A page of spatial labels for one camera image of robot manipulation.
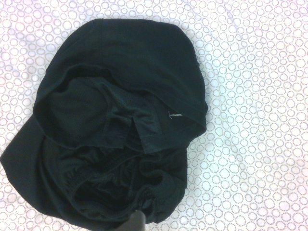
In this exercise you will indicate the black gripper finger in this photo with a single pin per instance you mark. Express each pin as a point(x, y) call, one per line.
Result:
point(138, 222)

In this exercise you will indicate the white circle-patterned bedsheet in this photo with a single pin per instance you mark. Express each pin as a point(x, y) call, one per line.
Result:
point(252, 96)

